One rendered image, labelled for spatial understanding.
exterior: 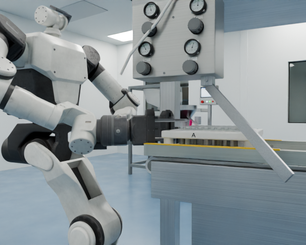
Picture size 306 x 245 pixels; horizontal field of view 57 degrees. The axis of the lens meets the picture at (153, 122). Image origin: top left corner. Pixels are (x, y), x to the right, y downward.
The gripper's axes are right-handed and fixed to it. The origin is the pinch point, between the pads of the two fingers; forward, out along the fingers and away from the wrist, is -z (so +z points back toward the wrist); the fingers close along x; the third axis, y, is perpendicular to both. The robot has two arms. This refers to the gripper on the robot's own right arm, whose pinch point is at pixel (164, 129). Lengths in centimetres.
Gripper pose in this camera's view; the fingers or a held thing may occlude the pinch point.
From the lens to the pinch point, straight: 82.3
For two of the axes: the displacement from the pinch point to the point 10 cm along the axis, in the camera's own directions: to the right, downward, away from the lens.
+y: 1.2, 0.2, -9.9
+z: -9.9, 0.1, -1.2
